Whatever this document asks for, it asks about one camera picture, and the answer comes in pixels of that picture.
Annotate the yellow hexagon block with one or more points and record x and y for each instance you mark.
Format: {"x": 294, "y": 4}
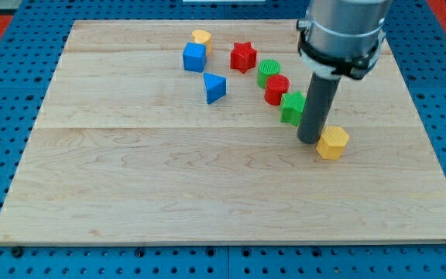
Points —
{"x": 332, "y": 142}

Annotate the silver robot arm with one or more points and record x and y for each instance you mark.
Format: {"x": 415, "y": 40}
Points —
{"x": 342, "y": 37}

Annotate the blue triangle block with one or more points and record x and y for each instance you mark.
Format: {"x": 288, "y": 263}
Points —
{"x": 215, "y": 87}

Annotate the red cylinder block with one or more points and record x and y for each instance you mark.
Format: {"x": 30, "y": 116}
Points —
{"x": 276, "y": 86}

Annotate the green star block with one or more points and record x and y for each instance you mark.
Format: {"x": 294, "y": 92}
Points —
{"x": 291, "y": 107}

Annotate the light wooden board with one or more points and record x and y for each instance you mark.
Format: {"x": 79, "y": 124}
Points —
{"x": 125, "y": 150}

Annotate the green cylinder block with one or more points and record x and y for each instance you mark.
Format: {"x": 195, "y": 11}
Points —
{"x": 266, "y": 69}

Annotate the red star block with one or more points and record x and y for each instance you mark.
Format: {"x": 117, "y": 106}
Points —
{"x": 243, "y": 57}

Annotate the blue cube block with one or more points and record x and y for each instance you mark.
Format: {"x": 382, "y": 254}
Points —
{"x": 194, "y": 57}

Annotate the yellow heart block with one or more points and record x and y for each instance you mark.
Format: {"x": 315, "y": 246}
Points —
{"x": 203, "y": 37}

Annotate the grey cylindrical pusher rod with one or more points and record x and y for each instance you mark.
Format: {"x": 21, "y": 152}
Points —
{"x": 320, "y": 95}

